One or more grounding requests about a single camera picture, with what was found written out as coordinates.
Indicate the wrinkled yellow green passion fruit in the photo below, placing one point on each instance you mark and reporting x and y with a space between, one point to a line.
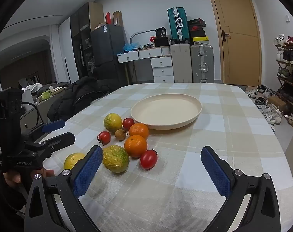
116 159

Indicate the cream round plate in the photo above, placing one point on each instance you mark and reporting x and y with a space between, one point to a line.
165 108

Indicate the teal suitcase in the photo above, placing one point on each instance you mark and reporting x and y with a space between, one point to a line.
177 24

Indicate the grey low cabinet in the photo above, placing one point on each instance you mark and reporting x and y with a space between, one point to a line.
43 112

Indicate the beige suitcase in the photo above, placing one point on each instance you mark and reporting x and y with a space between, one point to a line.
181 62

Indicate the dark grey refrigerator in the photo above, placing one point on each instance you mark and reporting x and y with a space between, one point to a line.
107 50

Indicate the person's left hand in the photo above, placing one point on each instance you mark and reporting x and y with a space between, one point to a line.
16 178

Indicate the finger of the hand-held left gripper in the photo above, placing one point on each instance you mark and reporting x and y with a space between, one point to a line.
64 138
54 125

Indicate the red round tomato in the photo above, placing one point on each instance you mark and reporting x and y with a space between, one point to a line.
104 137
128 123

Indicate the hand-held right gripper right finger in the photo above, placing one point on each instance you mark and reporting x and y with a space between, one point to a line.
215 171

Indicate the dark tall cabinet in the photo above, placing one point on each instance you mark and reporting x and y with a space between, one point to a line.
82 33

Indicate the small cardboard box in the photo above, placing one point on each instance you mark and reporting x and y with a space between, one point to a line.
99 26

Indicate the brown longan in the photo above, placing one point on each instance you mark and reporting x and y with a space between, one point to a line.
120 134

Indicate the yellow black shoe box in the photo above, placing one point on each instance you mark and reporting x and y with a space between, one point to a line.
200 40

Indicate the red oval tomato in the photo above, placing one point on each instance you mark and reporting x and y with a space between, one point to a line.
149 159

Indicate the wooden door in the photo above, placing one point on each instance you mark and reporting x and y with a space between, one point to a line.
238 29

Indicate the red plastic bag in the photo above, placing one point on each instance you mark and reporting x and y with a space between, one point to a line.
152 38

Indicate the red black shoe box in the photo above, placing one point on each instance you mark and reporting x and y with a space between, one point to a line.
197 27

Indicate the green small item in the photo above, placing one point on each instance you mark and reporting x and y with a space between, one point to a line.
45 94

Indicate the white cloth pile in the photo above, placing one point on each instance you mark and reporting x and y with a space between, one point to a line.
34 87

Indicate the white desk with drawers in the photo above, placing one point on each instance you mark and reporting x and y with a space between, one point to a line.
161 65

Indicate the black bag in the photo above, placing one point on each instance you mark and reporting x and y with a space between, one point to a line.
161 41

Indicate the orange mandarin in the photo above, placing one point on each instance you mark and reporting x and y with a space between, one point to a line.
139 130
136 146

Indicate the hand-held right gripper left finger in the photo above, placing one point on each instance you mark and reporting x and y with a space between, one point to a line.
87 171

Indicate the grey arched metal frame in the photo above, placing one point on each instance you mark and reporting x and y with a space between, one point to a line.
139 32

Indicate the white wardrobe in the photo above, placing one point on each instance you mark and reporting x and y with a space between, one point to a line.
64 53

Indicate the wooden shoe rack with shoes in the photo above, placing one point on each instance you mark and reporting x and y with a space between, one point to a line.
287 55

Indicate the blue plastic bag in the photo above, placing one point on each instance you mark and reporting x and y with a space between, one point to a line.
130 46

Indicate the person's left forearm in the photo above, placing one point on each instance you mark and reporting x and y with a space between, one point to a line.
6 198

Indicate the cardboard sheets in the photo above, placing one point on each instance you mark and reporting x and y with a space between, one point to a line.
117 18

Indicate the silver suitcase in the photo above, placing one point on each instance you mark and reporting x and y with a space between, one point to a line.
202 62

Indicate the brown cardboard box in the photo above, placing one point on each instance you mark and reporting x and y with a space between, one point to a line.
277 102

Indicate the black jacket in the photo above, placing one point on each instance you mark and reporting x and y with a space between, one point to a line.
74 96

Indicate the black printed pouch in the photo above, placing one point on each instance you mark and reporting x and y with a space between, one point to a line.
161 32

